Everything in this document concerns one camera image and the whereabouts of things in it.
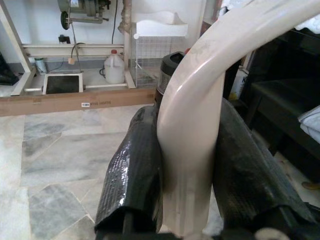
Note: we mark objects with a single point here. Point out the black upright piano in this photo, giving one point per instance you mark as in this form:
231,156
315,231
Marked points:
287,55

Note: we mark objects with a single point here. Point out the black wooden bench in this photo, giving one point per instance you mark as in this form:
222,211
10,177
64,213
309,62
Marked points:
280,100

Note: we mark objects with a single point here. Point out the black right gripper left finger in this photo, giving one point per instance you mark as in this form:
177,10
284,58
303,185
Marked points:
130,175

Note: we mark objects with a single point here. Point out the translucent jug with red cap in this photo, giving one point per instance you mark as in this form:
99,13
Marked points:
113,70

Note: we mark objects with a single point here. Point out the white folded bedding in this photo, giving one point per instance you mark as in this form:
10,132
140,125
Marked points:
311,122

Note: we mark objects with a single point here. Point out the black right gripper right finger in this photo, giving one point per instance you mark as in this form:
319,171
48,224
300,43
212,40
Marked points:
250,175

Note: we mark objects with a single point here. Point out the brown wrapped pipe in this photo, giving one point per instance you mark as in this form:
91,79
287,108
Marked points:
124,22

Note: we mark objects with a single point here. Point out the white sewing table frame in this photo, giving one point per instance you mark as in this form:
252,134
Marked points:
75,48

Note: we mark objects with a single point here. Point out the white lace cloth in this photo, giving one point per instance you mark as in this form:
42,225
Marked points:
310,22

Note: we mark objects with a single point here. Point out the green sewing machine motor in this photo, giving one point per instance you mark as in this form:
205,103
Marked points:
82,10

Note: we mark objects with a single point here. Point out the long cardboard box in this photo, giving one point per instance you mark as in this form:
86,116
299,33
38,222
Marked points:
75,101

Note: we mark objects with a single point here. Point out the black cylindrical appliance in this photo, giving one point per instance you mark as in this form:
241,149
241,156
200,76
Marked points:
166,80

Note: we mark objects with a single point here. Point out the white printed carton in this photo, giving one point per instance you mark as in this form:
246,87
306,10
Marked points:
238,82

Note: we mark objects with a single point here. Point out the black bag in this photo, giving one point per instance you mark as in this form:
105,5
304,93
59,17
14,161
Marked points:
7,70

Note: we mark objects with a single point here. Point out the black wall plug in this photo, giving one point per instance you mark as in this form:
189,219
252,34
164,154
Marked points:
63,39

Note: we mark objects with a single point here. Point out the white wavy wooden shelf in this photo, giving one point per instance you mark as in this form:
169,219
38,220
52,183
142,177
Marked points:
160,28

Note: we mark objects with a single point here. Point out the green lidded jar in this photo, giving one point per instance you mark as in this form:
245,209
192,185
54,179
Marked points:
40,66

